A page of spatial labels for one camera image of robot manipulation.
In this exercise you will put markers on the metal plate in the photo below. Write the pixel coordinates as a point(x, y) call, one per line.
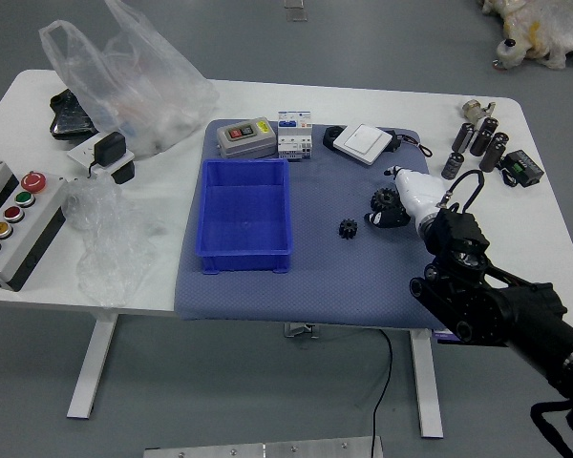
point(262, 449)

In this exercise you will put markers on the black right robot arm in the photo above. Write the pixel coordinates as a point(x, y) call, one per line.
point(477, 296)

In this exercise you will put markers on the big black gear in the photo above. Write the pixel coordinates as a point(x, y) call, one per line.
point(383, 197)

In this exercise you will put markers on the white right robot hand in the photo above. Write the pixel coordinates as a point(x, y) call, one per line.
point(418, 193)

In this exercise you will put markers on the large clear plastic bag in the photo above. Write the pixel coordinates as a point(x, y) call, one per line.
point(143, 105)

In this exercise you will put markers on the metal fitting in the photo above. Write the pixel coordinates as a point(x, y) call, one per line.
point(473, 110)

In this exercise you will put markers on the black block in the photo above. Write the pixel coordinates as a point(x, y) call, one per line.
point(123, 172)

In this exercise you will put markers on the black cylindrical capacitor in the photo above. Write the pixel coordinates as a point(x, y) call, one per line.
point(500, 140)
point(488, 124)
point(463, 137)
point(452, 166)
point(480, 142)
point(492, 156)

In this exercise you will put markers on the white plate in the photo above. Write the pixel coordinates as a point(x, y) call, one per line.
point(78, 155)

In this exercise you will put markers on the small black gear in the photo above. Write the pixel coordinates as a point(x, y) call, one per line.
point(348, 229)

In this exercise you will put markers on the white circuit breaker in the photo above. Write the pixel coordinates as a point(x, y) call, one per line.
point(294, 136)

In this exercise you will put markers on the floor outlet cover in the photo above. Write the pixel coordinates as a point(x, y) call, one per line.
point(296, 12)

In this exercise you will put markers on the black power adapter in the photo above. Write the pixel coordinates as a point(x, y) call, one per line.
point(107, 149)

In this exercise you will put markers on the black module green terminal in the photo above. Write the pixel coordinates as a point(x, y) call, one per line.
point(523, 166)

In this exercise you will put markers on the metal table bracket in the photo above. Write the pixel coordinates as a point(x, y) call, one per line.
point(301, 330)

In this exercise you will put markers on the crumpled clear plastic wrap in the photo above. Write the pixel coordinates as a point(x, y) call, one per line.
point(105, 238)

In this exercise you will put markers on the white wall switch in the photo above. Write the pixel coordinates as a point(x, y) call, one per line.
point(363, 142)

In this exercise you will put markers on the grey push-button switch box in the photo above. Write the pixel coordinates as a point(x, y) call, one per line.
point(246, 138)

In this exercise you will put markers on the white table leg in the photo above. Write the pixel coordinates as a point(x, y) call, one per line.
point(427, 391)
point(93, 362)

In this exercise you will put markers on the grey control box coloured buttons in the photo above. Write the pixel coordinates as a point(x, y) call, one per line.
point(16, 229)

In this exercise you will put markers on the blue-grey mat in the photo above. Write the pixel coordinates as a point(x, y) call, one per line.
point(324, 276)

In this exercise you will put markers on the plastic-wrapped bundle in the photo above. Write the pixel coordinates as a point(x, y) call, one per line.
point(539, 28)

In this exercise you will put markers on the blue plastic box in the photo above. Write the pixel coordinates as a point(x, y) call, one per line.
point(243, 214)

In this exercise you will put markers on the purple label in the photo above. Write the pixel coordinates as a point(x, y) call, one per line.
point(441, 337)

